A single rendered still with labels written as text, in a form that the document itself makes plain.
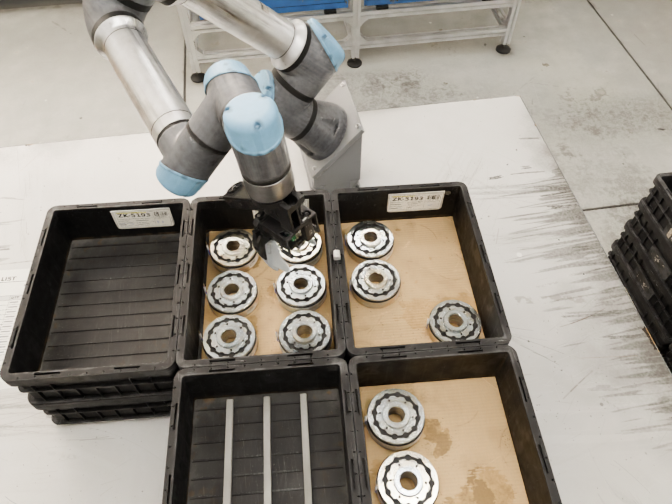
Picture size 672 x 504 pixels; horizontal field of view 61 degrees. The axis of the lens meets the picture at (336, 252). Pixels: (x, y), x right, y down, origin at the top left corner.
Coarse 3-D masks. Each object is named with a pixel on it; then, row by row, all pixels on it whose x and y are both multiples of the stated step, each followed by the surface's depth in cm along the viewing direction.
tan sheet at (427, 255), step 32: (352, 224) 130; (384, 224) 130; (416, 224) 130; (448, 224) 130; (416, 256) 124; (448, 256) 124; (416, 288) 119; (448, 288) 119; (352, 320) 115; (384, 320) 115; (416, 320) 115
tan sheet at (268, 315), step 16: (208, 256) 124; (208, 272) 122; (256, 272) 122; (272, 272) 122; (272, 288) 119; (304, 288) 119; (208, 304) 117; (272, 304) 117; (208, 320) 115; (256, 320) 115; (272, 320) 115; (272, 336) 113; (304, 336) 113; (256, 352) 111; (272, 352) 111
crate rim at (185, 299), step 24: (312, 192) 122; (192, 216) 118; (192, 240) 114; (192, 264) 111; (336, 264) 111; (336, 288) 108; (336, 312) 104; (336, 336) 102; (192, 360) 99; (216, 360) 99; (240, 360) 99; (264, 360) 99; (288, 360) 99
